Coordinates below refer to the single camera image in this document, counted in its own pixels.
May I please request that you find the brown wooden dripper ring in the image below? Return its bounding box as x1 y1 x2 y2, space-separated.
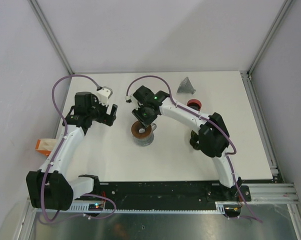
130 121 153 139

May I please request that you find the clear glass carafe server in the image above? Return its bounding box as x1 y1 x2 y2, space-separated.
131 121 157 147

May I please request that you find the clear glass dripper cone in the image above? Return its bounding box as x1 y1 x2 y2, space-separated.
176 76 196 95

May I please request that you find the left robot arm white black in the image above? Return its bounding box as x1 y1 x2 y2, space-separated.
26 87 118 211

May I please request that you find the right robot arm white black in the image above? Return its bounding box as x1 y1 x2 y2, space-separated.
125 85 240 201

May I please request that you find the red black coffee dripper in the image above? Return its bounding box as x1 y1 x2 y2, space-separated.
186 98 202 111

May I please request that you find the olive green dripper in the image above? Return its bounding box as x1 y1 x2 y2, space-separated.
189 130 200 151

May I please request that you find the orange white box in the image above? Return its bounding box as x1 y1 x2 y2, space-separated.
35 138 57 157

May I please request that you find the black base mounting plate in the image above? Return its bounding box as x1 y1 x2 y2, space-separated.
91 181 252 209

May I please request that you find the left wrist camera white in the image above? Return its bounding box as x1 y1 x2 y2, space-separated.
96 86 113 107

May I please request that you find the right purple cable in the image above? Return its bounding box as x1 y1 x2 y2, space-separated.
125 75 264 223

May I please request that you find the purple cable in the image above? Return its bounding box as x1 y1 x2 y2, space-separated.
37 74 117 225
125 75 264 223

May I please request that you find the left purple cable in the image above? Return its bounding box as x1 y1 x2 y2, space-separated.
37 74 117 225

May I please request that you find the left aluminium frame post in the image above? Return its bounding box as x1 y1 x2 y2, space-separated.
27 0 74 75

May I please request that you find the aluminium frame post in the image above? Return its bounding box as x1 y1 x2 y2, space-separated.
246 0 296 76
27 0 74 75

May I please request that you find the grey cable duct rail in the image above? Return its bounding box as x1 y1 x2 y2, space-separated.
60 201 225 214

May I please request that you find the right aluminium frame post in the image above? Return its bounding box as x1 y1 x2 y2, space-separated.
246 0 296 76

